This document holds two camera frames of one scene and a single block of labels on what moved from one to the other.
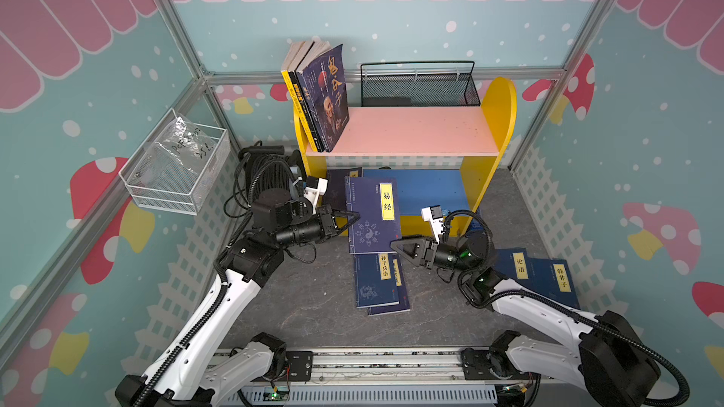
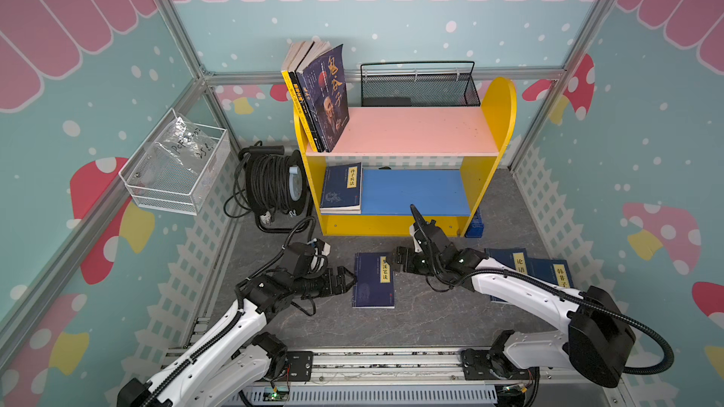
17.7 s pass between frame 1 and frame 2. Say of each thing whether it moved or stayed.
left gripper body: moved
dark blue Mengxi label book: moved
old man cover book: stayed
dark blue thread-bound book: moved
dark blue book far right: stayed
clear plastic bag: stayed
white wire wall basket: stayed
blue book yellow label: stayed
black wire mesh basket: stayed
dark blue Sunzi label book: moved
